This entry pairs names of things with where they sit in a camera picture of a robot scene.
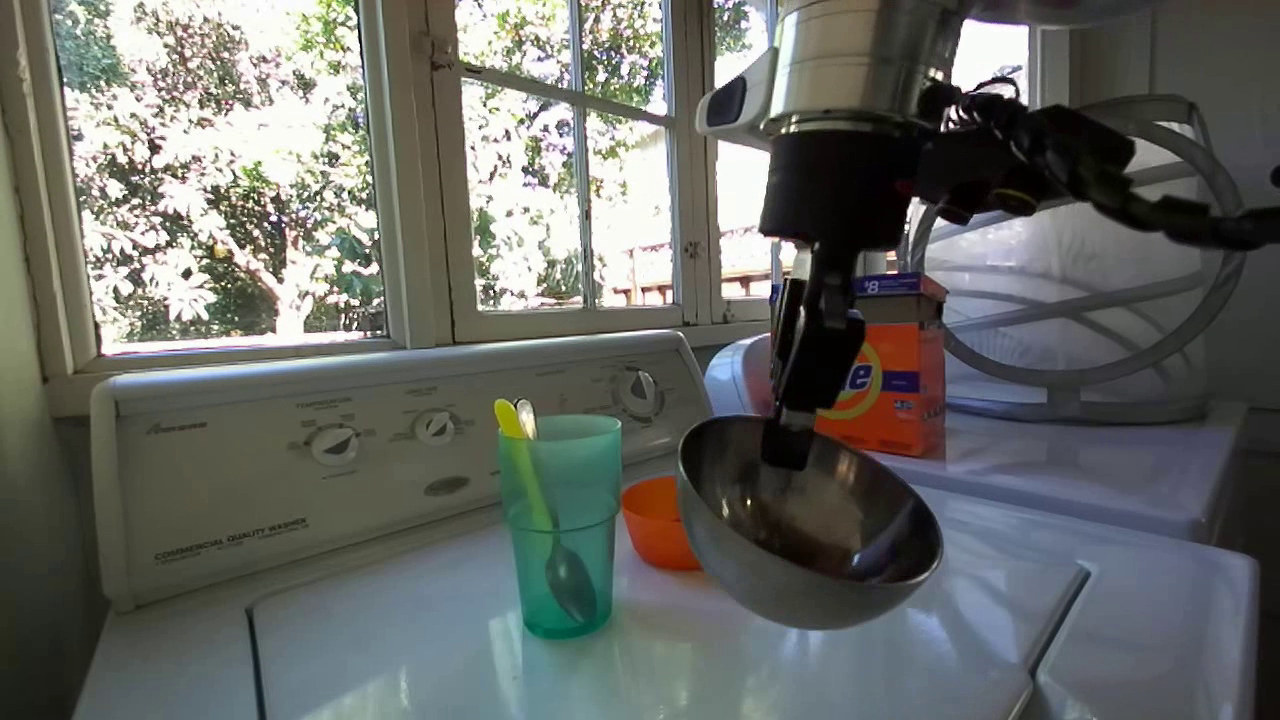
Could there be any orange plastic bowl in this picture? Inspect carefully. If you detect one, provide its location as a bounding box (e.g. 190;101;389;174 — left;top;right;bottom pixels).
621;473;704;576

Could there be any white dryer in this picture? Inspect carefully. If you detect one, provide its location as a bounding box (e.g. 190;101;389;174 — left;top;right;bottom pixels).
702;332;1253;544

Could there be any white washer lid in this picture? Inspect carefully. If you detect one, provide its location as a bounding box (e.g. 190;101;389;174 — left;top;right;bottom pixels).
244;457;1096;720

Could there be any black braided cable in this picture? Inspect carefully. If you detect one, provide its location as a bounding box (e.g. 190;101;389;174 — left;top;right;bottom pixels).
916;76;1280;255

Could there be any white washing machine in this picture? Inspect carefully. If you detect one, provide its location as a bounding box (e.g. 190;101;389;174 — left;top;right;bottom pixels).
72;452;1265;720

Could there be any silver metal bowl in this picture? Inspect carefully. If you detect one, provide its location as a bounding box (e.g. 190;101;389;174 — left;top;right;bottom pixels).
672;414;948;634

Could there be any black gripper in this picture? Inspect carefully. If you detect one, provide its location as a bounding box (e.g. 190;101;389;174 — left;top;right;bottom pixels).
758;128;930;473

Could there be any yellow-green handled spoon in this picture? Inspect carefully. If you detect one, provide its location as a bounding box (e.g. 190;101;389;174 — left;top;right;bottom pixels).
489;398;600;623

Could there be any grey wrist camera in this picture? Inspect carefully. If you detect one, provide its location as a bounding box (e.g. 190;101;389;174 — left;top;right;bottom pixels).
693;44;784;144

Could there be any white washer control panel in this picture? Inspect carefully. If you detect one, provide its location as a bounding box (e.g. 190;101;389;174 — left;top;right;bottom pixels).
86;327;716;612

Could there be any orange Tide detergent box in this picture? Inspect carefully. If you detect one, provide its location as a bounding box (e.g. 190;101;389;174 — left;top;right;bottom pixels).
814;272;952;462

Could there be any green translucent plastic cup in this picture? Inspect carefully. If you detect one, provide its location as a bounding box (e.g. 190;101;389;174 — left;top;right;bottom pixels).
491;414;628;642

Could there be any white mesh laundry hamper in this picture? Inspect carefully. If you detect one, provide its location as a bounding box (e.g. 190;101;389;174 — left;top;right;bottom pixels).
916;91;1253;430

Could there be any white framed window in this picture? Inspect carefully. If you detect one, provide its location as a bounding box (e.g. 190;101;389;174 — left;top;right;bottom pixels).
0;0;1071;421

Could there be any white washer dial knob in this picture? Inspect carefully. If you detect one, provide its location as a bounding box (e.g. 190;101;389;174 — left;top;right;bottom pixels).
306;421;364;468
611;365;670;424
414;406;463;452

